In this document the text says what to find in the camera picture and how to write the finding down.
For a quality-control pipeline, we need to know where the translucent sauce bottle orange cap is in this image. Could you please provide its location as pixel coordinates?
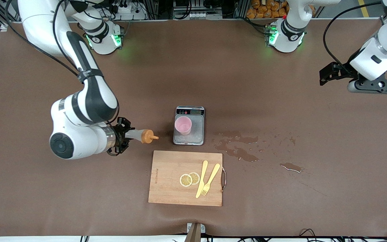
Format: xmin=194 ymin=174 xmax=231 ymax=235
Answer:
xmin=125 ymin=129 xmax=159 ymax=144

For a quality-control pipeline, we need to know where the pink plastic cup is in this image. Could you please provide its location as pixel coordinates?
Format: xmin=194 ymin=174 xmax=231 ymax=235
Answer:
xmin=175 ymin=116 xmax=192 ymax=135

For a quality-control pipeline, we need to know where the wooden cutting board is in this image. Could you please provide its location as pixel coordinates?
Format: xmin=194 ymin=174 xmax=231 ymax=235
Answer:
xmin=148 ymin=150 xmax=223 ymax=207

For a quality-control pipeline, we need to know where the silver digital kitchen scale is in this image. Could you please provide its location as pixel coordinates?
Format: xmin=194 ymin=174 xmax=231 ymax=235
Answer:
xmin=173 ymin=106 xmax=205 ymax=146

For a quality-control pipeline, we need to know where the yellow plastic knife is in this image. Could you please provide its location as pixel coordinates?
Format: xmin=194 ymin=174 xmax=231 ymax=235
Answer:
xmin=196 ymin=160 xmax=209 ymax=199

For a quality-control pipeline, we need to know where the orange snack bags pile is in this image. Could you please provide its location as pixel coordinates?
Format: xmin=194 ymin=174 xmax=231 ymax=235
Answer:
xmin=246 ymin=0 xmax=316 ymax=19

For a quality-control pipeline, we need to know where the yellow plastic fork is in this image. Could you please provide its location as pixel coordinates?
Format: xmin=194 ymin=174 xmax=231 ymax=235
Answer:
xmin=201 ymin=163 xmax=221 ymax=196

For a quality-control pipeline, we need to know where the small brown liquid puddle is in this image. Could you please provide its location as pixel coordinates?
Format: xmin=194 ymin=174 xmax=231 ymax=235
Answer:
xmin=280 ymin=163 xmax=304 ymax=174

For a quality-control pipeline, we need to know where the white power strip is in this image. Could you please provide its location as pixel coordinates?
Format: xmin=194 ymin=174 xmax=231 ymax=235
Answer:
xmin=111 ymin=2 xmax=147 ymax=20

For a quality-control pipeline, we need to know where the large brown liquid puddle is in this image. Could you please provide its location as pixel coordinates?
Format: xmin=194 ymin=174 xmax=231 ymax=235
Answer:
xmin=214 ymin=130 xmax=259 ymax=163

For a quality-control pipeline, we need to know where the white labelled socket strip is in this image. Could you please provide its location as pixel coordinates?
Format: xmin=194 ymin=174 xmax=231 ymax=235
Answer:
xmin=173 ymin=10 xmax=222 ymax=19

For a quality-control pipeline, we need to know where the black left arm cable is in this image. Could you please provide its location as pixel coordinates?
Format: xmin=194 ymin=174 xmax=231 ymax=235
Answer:
xmin=322 ymin=1 xmax=384 ymax=69

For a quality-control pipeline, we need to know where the metal table edge bracket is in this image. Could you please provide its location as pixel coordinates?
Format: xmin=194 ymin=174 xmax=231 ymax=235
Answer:
xmin=186 ymin=223 xmax=206 ymax=242

